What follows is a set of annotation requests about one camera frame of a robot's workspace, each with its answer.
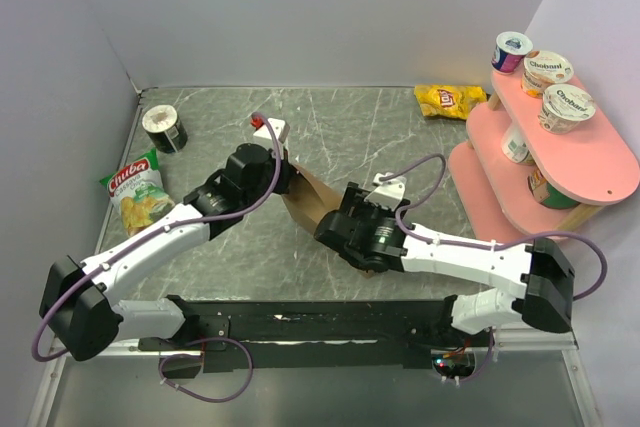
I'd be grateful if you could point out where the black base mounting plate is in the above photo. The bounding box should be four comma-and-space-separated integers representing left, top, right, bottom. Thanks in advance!
134, 296, 501, 374

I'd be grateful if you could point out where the yellow Lays chips bag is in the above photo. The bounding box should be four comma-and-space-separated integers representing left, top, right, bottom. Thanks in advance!
414, 84, 488, 120

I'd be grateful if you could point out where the Chobani yogurt cup rear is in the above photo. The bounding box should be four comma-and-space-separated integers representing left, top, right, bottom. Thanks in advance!
521, 50, 574, 98

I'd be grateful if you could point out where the green Chuba chips bag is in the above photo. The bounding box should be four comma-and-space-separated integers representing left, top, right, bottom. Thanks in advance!
100, 148, 175, 237

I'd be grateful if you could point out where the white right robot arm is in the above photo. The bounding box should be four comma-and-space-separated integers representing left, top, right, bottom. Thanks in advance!
314, 178, 575, 346

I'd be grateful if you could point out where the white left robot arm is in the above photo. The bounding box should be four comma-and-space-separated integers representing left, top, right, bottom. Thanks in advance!
39, 143, 297, 361

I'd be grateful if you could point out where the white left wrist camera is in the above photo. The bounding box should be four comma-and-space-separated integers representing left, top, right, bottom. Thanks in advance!
251, 117, 290, 149

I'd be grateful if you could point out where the pink three-tier shelf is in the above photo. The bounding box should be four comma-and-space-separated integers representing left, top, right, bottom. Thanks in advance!
448, 71, 639, 242

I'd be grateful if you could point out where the brown cardboard box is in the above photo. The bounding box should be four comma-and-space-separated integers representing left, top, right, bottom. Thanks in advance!
282, 166, 378, 276

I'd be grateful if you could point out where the white cup middle shelf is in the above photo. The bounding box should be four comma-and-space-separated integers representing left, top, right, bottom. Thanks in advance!
501, 123, 535, 166

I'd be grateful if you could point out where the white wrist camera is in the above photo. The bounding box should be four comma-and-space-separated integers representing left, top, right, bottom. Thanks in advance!
251, 117, 290, 149
365, 172, 406, 211

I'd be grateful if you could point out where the chobani yogurt cup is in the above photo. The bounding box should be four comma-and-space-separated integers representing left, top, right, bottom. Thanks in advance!
538, 84, 596, 135
521, 50, 574, 98

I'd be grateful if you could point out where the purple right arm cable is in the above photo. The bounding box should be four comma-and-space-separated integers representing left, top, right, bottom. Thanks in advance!
382, 154, 609, 384

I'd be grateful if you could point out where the black can white lid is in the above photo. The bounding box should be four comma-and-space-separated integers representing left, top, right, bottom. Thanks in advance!
142, 104, 188, 154

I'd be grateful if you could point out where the green can lower shelf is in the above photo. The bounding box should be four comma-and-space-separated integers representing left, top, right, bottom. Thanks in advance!
527, 167, 579, 210

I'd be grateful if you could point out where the purple white yogurt cup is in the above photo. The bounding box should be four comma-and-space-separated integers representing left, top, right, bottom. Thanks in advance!
491, 31, 533, 74

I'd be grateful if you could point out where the aluminium rail frame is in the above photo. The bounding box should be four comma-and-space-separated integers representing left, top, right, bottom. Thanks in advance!
27, 266, 601, 427

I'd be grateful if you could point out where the Chobani yogurt cup front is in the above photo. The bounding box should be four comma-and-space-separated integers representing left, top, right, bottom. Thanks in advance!
538, 84, 596, 135

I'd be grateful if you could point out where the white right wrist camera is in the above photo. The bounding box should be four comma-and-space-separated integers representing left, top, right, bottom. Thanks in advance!
365, 172, 406, 211

